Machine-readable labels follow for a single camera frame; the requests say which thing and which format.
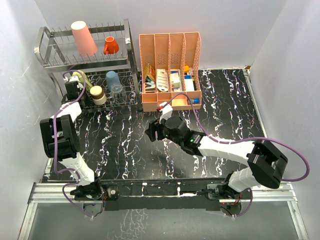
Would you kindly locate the blue capped small bottle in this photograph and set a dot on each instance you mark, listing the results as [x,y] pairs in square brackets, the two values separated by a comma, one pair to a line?
[194,101]

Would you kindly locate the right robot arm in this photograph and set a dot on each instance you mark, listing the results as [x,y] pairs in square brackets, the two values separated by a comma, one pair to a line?
[265,163]

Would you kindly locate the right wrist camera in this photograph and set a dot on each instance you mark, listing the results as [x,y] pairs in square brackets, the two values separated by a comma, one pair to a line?
[166,111]

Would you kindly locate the steel two-tier dish rack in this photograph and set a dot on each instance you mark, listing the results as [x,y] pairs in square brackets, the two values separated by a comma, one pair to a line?
[56,51]

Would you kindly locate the peach plastic desk organizer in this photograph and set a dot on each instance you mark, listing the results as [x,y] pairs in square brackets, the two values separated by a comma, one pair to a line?
[171,51]

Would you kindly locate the clear faceted glass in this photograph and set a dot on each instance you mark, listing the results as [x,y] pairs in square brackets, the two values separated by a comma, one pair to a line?
[118,93]

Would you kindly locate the light green mug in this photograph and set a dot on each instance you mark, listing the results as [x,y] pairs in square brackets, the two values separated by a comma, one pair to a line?
[83,78]

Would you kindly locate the orange ceramic mug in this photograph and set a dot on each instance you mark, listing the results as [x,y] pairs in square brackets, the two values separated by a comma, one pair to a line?
[110,45]

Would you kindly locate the blue plastic cup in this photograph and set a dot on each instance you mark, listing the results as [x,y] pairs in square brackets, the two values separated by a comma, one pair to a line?
[112,79]

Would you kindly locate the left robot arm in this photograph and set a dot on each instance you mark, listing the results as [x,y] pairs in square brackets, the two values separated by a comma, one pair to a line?
[62,144]

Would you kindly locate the white barcode card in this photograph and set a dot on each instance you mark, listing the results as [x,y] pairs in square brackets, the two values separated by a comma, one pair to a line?
[162,80]

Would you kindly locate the blue white box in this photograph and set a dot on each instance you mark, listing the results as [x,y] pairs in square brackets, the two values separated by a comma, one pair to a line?
[189,83]

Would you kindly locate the tall pink cup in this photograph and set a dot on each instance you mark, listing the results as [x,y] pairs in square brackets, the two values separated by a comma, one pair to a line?
[84,41]

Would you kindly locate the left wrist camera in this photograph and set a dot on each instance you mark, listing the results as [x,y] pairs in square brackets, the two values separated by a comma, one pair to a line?
[73,78]

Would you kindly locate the yellow capped bottle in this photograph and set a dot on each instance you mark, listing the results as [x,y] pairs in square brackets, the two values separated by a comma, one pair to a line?
[186,69]

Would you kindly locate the cream and brown tumbler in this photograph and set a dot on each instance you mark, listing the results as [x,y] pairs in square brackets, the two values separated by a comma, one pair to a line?
[98,95]

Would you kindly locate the orange booklet stack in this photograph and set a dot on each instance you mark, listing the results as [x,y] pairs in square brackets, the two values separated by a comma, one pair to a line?
[149,72]

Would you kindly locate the aluminium rail frame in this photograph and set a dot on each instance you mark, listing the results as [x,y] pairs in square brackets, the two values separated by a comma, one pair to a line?
[164,210]

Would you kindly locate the green white medicine box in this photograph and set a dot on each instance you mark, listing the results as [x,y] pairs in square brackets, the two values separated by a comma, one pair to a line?
[175,81]

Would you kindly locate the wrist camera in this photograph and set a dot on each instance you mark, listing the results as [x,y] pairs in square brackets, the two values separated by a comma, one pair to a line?
[166,111]
[73,78]

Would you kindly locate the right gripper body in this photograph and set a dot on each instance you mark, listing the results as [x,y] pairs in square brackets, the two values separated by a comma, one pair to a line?
[165,134]

